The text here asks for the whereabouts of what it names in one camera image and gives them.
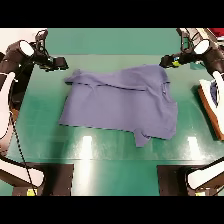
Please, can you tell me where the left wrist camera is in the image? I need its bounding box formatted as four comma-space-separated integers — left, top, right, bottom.
34, 28, 50, 52

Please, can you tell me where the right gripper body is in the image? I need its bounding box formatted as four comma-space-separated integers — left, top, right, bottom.
159, 54, 182, 70

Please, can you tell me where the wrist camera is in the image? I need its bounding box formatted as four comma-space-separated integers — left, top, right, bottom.
176, 27, 193, 52
34, 28, 50, 52

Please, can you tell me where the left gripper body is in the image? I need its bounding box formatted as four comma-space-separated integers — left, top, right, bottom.
45, 56, 70, 72

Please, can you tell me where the brown garment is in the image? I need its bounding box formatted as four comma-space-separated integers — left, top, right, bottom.
197, 85, 224, 142

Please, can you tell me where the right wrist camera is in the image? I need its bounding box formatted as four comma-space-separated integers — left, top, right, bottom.
176, 27, 193, 52

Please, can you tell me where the white garment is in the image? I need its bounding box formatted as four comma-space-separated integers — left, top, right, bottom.
198, 78, 221, 109

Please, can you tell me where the red garment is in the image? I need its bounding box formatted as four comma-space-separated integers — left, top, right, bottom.
207, 27, 224, 38

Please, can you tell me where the blue shirt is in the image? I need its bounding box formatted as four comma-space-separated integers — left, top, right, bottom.
58, 64, 180, 149

